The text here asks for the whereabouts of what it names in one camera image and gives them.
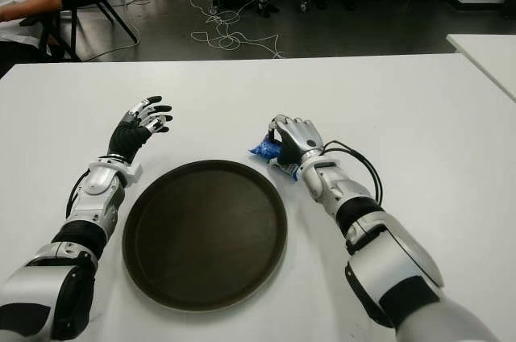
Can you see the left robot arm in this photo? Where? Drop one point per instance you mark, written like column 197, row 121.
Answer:
column 90, row 197

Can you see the blue Oreo packet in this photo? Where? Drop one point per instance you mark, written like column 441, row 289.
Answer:
column 264, row 149

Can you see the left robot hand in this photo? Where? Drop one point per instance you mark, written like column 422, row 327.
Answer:
column 127, row 136

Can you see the round dark brown tray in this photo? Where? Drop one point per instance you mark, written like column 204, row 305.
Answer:
column 205, row 237

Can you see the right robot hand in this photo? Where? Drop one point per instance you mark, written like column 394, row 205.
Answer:
column 304, row 134

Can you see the white side table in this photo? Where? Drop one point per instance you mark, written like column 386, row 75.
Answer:
column 489, row 55

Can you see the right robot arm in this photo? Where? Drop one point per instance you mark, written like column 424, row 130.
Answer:
column 383, row 245

